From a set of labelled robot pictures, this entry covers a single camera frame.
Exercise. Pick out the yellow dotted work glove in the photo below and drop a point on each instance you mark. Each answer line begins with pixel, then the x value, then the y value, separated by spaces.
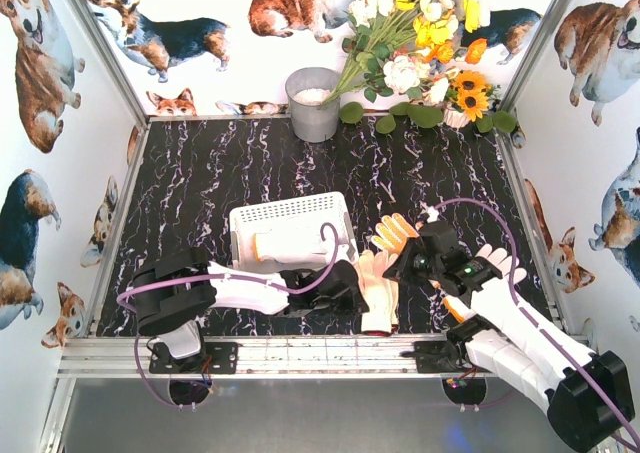
pixel 392 232

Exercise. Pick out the blue dotted work glove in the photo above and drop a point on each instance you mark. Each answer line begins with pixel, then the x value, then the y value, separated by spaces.
pixel 299 245

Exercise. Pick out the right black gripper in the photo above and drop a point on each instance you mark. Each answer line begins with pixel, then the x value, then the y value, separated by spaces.
pixel 412 255

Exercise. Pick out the white glove orange cuff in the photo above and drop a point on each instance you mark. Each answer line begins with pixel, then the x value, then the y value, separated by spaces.
pixel 494 292

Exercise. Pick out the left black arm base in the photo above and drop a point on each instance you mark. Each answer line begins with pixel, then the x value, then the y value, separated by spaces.
pixel 214 358

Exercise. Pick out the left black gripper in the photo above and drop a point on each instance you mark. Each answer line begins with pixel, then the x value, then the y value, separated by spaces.
pixel 338 287

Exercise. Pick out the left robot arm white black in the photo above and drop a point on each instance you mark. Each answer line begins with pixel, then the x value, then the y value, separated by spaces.
pixel 169 294

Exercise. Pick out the cream glove red cuff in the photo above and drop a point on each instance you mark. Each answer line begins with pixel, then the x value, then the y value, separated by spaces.
pixel 380 294

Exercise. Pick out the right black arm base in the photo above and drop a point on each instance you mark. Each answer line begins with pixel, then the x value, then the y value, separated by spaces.
pixel 444 357

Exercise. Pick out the small sunflower pot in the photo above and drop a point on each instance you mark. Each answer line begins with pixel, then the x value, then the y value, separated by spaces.
pixel 469 98

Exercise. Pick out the grey metal bucket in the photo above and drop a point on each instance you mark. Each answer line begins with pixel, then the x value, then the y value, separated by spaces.
pixel 314 111

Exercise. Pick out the aluminium front rail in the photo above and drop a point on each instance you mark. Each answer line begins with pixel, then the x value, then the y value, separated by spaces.
pixel 279 357

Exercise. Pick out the artificial flower bouquet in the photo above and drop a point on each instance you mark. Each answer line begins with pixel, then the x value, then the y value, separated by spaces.
pixel 404 47

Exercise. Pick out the white perforated storage basket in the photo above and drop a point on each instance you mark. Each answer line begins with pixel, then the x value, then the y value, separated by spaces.
pixel 325 209

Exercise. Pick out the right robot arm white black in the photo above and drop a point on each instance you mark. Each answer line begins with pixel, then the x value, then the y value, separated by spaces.
pixel 585 396

